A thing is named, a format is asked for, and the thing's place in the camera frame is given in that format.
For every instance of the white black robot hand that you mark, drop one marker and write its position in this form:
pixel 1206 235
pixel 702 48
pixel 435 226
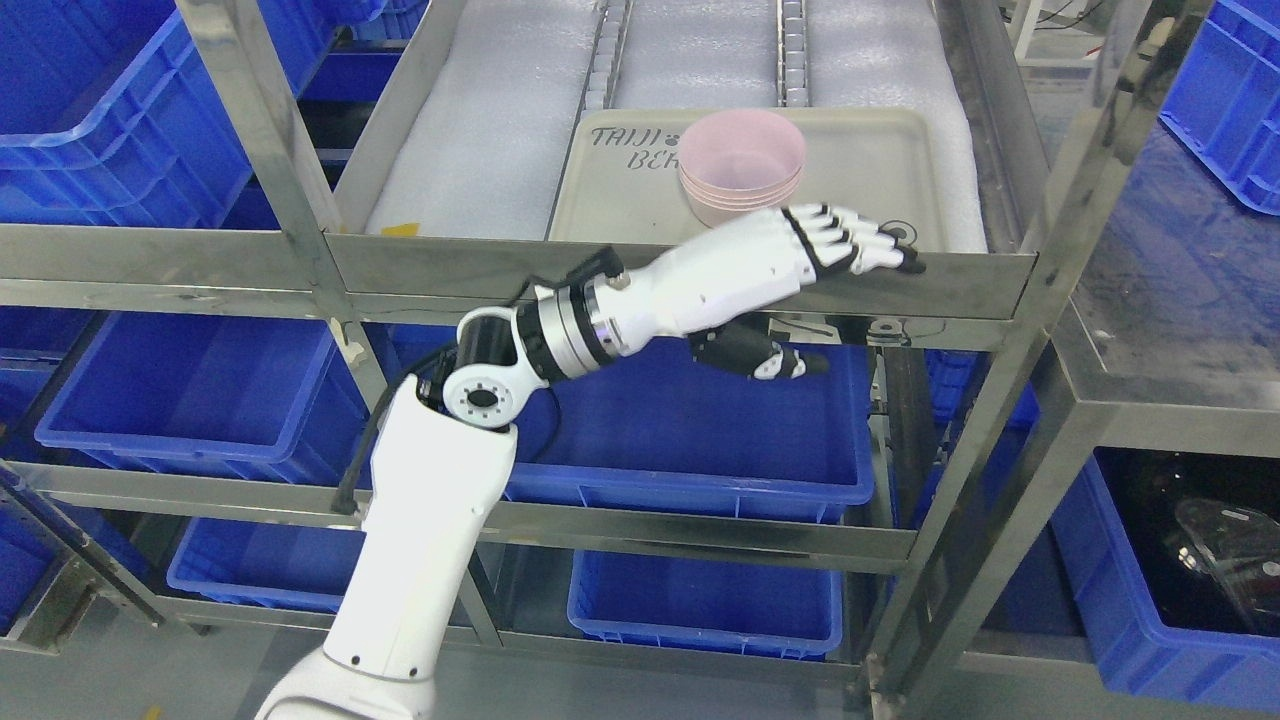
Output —
pixel 702 290

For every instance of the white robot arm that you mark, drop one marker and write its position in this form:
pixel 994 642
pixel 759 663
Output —
pixel 440 454

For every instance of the large blue crate middle shelf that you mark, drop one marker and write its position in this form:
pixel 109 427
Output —
pixel 659 432

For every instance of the blue crate lower shelf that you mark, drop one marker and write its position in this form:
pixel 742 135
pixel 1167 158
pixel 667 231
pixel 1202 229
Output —
pixel 686 604

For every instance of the stainless steel shelf rack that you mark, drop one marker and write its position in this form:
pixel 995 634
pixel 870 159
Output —
pixel 1005 303

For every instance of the blue crate left shelf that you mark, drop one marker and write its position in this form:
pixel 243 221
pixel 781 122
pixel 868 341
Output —
pixel 211 396

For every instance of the beige plastic tray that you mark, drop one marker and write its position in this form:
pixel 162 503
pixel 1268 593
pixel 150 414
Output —
pixel 662 175

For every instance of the stainless steel table cart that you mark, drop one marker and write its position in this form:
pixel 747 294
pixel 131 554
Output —
pixel 1170 338

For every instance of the blue crate under table left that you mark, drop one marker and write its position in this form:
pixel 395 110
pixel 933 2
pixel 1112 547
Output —
pixel 1134 650

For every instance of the black helmet with visor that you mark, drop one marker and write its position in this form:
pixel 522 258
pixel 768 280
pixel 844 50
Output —
pixel 1204 530

